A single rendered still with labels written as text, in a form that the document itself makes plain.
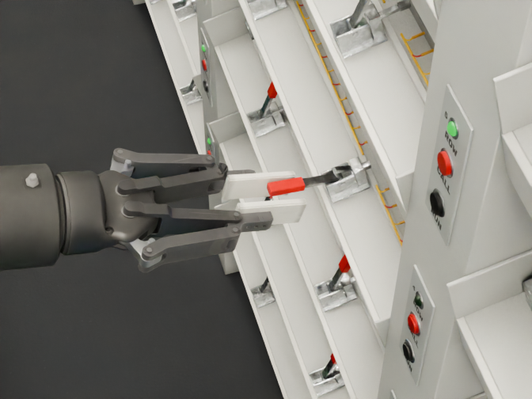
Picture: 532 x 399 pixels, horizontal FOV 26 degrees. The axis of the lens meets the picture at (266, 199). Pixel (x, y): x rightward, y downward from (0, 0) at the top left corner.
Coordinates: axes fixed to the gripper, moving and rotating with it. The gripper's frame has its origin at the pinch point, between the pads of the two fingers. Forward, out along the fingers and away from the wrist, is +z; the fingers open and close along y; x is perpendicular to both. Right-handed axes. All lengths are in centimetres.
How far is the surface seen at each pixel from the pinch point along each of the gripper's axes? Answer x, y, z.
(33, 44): -78, -107, 4
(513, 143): 38.7, 28.6, -3.9
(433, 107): 32.2, 19.3, -2.5
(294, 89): 0.7, -14.0, 7.6
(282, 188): 1.9, 0.5, 1.2
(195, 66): -39, -59, 17
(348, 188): 1.8, 1.0, 8.1
